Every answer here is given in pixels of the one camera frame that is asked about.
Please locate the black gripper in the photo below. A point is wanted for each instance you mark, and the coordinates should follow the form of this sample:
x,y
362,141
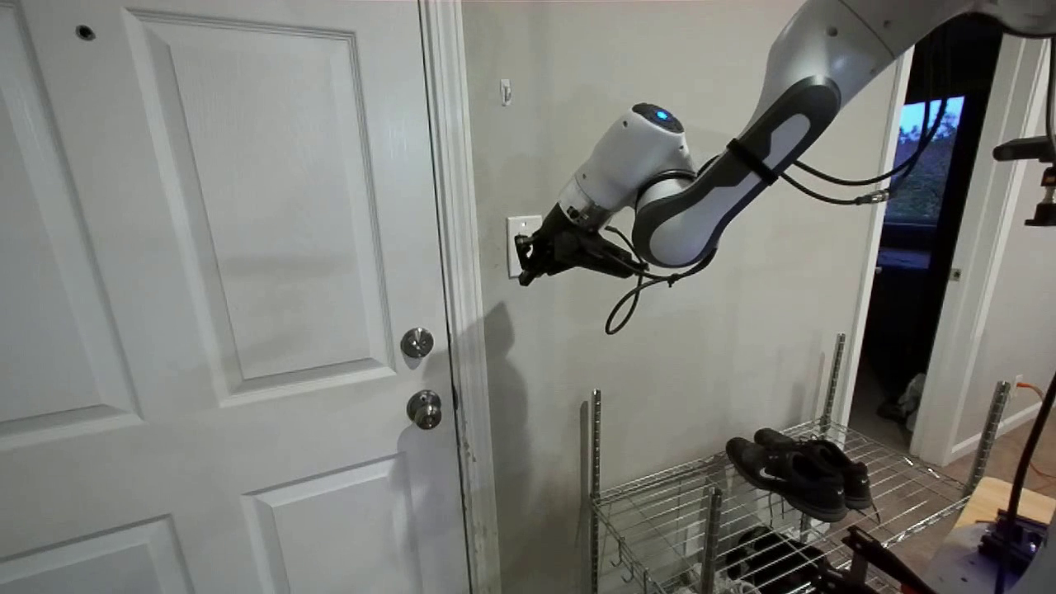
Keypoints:
x,y
563,247

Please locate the white light switch plate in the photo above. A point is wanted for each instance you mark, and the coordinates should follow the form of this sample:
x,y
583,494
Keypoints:
x,y
516,228

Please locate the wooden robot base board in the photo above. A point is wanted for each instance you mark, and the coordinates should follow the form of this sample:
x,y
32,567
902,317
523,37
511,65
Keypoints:
x,y
990,496

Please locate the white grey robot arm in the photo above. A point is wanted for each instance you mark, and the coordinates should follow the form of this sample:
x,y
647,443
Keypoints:
x,y
641,204

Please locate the silver deadbolt lock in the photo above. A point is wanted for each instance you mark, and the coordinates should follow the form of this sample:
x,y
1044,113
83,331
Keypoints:
x,y
418,342

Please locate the silver door knob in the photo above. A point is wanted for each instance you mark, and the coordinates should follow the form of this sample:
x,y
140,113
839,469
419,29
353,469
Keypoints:
x,y
422,412

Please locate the white panel door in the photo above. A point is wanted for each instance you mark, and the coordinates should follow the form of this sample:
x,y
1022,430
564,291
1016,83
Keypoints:
x,y
215,227

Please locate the black sneaker left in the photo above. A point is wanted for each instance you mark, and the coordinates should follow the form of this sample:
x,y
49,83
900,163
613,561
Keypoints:
x,y
789,472

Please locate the black sneaker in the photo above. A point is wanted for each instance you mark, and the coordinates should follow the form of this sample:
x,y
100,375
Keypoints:
x,y
789,472
856,488

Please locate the black sneaker right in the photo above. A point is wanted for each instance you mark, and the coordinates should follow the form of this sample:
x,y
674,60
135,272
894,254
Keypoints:
x,y
856,488

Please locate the white door frame trim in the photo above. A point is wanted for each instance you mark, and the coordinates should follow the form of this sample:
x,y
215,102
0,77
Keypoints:
x,y
449,117

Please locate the chrome wire shoe rack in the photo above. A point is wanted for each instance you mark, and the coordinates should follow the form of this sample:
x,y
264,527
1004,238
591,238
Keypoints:
x,y
703,528

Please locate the white doorway frame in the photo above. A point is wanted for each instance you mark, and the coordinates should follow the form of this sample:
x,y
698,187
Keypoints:
x,y
937,235

